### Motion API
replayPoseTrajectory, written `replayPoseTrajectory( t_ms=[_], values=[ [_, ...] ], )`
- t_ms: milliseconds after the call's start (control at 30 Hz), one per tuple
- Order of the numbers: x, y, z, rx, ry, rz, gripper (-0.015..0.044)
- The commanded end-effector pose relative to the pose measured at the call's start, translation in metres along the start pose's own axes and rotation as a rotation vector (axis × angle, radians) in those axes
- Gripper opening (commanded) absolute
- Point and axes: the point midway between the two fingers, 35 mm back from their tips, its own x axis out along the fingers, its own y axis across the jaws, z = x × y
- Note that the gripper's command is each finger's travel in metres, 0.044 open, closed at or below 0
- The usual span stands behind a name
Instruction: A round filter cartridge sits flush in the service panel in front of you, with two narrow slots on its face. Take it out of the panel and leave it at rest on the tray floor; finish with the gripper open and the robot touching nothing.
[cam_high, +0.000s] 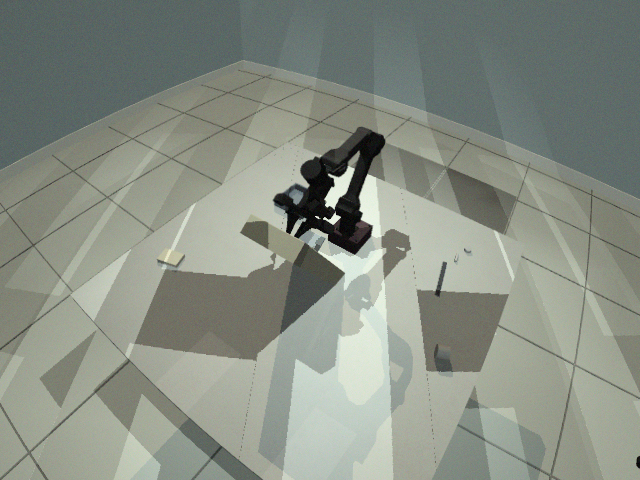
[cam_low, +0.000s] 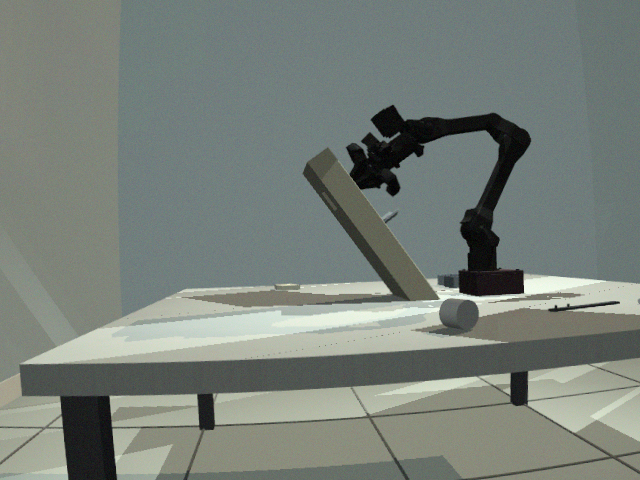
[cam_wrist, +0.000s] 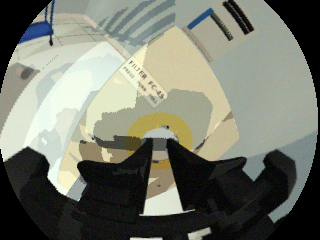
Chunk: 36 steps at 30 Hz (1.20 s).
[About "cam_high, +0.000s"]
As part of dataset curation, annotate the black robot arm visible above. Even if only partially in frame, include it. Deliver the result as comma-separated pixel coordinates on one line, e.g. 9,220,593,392
300,127,386,237

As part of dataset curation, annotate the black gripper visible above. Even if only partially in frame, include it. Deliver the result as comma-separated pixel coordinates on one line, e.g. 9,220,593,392
272,187,334,238

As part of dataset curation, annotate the black thin bar with two small pins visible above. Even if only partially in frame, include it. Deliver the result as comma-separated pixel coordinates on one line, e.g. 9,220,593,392
435,261,447,296

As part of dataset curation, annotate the grey cylinder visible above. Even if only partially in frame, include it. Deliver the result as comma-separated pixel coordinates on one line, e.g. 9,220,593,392
434,344,451,360

